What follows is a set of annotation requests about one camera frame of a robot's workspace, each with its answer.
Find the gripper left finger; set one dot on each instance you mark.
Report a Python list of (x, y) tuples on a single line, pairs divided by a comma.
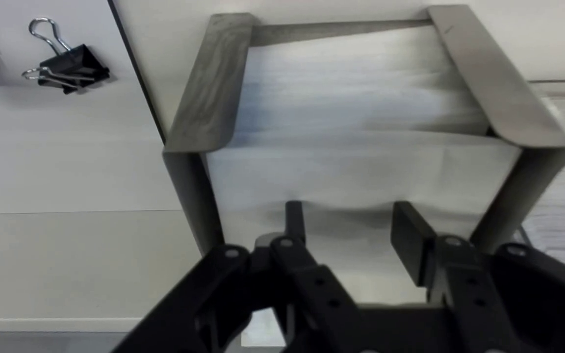
[(292, 274)]

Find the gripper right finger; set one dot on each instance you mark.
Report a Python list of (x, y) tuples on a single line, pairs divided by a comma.
[(483, 289)]

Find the grey metal napkin holder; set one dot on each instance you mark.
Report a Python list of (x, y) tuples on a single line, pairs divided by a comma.
[(498, 88)]

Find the stack of white napkins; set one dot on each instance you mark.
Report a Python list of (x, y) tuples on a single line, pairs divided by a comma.
[(361, 147)]

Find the black binder clip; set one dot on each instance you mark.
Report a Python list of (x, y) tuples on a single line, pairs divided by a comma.
[(69, 66)]

